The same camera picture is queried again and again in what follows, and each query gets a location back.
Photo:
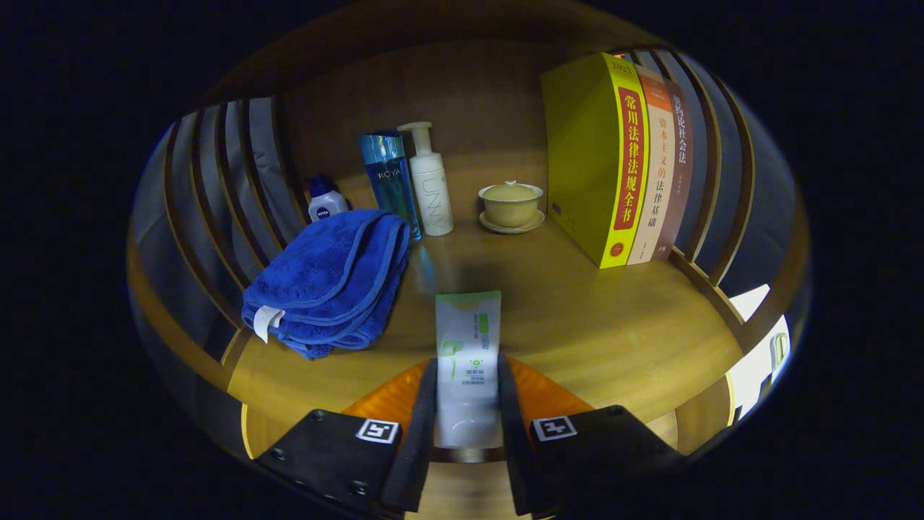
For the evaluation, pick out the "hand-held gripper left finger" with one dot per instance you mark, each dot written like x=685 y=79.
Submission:
x=422 y=448

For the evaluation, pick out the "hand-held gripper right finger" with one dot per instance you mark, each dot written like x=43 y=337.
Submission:
x=514 y=448

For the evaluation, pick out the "white tube with green print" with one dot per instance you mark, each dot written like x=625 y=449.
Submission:
x=468 y=339

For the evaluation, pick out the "wooden countertop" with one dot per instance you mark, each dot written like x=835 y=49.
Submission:
x=577 y=325

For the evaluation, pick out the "wooden cabinet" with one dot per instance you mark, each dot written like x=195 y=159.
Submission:
x=469 y=87

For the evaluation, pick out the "blue folded towel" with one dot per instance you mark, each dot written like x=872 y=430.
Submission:
x=325 y=274

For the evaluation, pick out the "beige saucer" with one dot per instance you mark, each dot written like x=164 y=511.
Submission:
x=512 y=230

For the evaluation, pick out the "beige lidded teacup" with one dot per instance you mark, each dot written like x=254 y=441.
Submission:
x=510 y=206

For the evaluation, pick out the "white pump bottle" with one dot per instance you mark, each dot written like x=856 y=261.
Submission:
x=432 y=195

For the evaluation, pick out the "small white blue-capped bottle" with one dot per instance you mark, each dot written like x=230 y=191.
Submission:
x=326 y=206

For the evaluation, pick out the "blue translucent bottle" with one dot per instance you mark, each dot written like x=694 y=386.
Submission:
x=390 y=180

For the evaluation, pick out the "small white and yellow object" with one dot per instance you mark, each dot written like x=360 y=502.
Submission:
x=778 y=350

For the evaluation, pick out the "brown book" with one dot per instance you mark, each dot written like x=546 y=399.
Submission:
x=677 y=195

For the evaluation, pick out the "cream and orange book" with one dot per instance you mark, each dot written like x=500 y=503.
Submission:
x=657 y=180

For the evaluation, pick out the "thick yellow book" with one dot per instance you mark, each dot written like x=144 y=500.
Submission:
x=577 y=144

